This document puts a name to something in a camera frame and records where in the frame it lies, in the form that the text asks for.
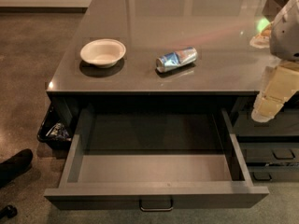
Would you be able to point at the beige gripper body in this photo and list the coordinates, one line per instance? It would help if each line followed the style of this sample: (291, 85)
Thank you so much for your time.
(286, 34)

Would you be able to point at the grey top drawer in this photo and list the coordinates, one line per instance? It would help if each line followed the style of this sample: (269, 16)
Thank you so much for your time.
(115, 160)

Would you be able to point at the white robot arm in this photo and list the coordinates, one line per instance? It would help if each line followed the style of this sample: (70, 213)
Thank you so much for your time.
(281, 36)

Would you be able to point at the right top drawer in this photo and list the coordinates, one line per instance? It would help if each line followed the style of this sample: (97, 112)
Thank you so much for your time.
(285, 123)

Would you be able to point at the right middle drawer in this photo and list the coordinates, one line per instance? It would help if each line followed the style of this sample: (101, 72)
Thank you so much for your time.
(270, 152)

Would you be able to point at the right bottom drawer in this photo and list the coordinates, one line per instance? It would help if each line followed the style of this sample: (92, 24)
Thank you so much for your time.
(275, 174)

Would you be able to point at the grey drawer cabinet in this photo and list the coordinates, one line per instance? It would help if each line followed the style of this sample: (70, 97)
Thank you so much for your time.
(226, 75)

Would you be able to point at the white paper bowl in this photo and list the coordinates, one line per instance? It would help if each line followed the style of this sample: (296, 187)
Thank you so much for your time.
(103, 52)

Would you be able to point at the crumpled wrapper in bin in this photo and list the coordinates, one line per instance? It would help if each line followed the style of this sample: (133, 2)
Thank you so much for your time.
(58, 132)

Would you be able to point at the black trash bin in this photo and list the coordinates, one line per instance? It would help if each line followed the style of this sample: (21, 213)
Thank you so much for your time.
(51, 118)

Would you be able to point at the black shoe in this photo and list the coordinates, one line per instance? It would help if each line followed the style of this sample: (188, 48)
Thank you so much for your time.
(15, 166)

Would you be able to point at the small black floor object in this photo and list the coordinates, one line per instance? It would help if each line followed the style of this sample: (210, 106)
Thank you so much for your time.
(9, 211)

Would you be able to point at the metal drawer handle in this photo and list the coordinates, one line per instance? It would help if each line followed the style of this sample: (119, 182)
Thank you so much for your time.
(156, 205)

